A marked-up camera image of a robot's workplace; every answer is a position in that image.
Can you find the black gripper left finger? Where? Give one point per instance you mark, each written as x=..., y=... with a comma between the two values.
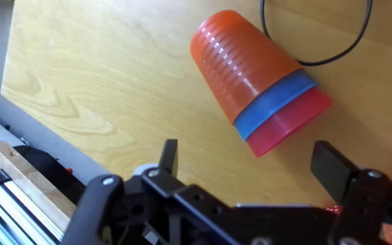
x=95, y=205

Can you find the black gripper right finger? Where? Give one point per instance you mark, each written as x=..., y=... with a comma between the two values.
x=367, y=205

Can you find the pink plastic cup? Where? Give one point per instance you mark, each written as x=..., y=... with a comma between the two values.
x=291, y=124

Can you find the blue plastic cup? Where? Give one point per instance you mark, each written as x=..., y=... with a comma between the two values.
x=277, y=103

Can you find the orange plastic cup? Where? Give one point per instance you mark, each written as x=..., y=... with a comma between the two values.
x=236, y=59

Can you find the small red object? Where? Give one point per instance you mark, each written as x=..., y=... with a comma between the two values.
x=333, y=209

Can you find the black curved stand leg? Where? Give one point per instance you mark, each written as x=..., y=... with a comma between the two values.
x=50, y=171

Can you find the wooden platform board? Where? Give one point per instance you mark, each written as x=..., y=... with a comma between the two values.
x=23, y=182

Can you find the aluminium frame rails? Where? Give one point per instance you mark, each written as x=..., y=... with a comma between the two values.
x=5, y=213

